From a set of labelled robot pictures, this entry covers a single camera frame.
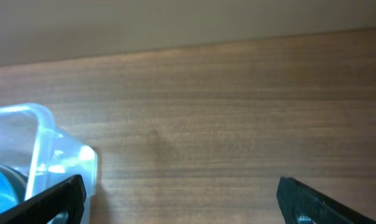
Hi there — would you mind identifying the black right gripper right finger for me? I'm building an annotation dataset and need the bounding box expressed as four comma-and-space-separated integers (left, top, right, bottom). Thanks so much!
276, 177, 376, 224

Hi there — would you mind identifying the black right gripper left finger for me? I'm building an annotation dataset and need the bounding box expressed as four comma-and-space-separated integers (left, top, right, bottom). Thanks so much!
0, 174, 87, 224

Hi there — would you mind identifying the clear plastic storage container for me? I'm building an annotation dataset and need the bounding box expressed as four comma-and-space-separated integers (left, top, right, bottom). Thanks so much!
0, 103, 98, 224

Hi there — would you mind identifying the dark blue bowl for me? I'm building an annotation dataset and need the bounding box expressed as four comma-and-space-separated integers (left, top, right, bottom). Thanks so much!
0, 165, 28, 214

